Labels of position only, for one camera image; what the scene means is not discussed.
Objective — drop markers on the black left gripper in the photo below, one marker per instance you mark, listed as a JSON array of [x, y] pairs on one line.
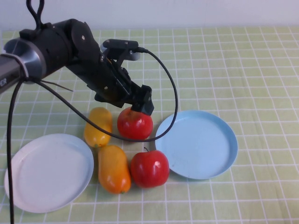
[[112, 88]]

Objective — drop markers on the red apple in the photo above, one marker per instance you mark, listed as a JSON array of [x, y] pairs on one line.
[[149, 170], [135, 126]]

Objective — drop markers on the yellow mango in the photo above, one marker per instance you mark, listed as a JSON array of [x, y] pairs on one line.
[[98, 127]]

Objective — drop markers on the orange mango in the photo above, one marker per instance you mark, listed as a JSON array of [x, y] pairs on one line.
[[113, 170]]

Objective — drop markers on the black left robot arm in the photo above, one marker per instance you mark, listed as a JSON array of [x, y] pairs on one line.
[[46, 49]]

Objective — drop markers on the black zip tie left arm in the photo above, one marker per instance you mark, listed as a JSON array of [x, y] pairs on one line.
[[58, 86]]

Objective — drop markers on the light blue round plate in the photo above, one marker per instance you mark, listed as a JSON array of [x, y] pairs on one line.
[[198, 144]]

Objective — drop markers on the white round plate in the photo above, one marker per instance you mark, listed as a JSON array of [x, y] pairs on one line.
[[51, 175]]

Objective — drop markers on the green checked tablecloth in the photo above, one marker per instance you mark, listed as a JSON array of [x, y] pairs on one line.
[[233, 70]]

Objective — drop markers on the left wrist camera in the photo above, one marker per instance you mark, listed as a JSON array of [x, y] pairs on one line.
[[121, 43]]

